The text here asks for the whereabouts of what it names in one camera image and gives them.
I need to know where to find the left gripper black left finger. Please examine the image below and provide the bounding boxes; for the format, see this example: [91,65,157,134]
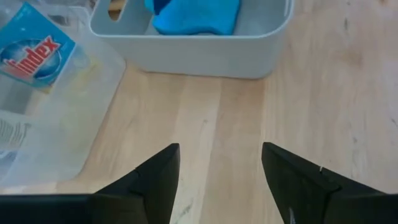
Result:
[93,142,181,224]

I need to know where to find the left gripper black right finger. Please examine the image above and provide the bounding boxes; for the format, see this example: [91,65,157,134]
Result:
[261,141,389,224]

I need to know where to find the blue kitchen sponge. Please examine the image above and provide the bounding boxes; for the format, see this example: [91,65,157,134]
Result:
[144,0,243,36]

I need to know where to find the Windex spray bottle red trigger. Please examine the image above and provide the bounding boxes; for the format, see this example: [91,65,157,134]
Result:
[0,0,94,119]

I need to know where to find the small clear plastic bin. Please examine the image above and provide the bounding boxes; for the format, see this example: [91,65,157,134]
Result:
[0,0,127,189]

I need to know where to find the grey plastic bin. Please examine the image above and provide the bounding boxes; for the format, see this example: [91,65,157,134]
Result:
[88,0,295,80]

